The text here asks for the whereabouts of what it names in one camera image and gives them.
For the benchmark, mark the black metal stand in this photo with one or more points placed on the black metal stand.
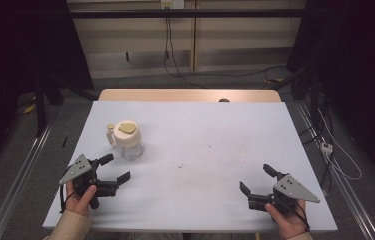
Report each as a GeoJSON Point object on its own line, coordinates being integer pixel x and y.
{"type": "Point", "coordinates": [40, 110]}

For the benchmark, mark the dark round table grommet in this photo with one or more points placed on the dark round table grommet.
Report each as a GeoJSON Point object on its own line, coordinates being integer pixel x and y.
{"type": "Point", "coordinates": [224, 100]}

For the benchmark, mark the black horizontal metal bar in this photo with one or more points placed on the black horizontal metal bar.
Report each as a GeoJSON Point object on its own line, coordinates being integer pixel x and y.
{"type": "Point", "coordinates": [181, 13]}

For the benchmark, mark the person's left hand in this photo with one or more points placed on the person's left hand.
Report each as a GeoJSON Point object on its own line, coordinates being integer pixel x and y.
{"type": "Point", "coordinates": [80, 203]}

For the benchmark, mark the white table cover board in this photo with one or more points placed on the white table cover board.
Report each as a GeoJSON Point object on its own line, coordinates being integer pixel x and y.
{"type": "Point", "coordinates": [191, 133]}

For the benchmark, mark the person's right hand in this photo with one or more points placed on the person's right hand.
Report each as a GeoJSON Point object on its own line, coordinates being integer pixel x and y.
{"type": "Point", "coordinates": [290, 225]}

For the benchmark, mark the clear bottle with cream lid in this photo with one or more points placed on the clear bottle with cream lid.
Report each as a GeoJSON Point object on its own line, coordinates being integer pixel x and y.
{"type": "Point", "coordinates": [126, 136]}

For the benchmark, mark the metal floor rail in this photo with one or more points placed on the metal floor rail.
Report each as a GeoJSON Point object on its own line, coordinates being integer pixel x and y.
{"type": "Point", "coordinates": [18, 180]}
{"type": "Point", "coordinates": [351, 200]}

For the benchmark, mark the black curtain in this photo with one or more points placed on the black curtain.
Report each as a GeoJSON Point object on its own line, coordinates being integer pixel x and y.
{"type": "Point", "coordinates": [358, 66]}
{"type": "Point", "coordinates": [15, 50]}

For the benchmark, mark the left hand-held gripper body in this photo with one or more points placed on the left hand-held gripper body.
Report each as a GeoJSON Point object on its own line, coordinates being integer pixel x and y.
{"type": "Point", "coordinates": [78, 168]}

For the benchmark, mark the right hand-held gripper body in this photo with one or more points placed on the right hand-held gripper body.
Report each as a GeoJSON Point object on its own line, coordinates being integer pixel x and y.
{"type": "Point", "coordinates": [291, 188]}

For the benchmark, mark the white wall socket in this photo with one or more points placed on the white wall socket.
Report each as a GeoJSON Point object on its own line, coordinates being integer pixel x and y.
{"type": "Point", "coordinates": [172, 3]}

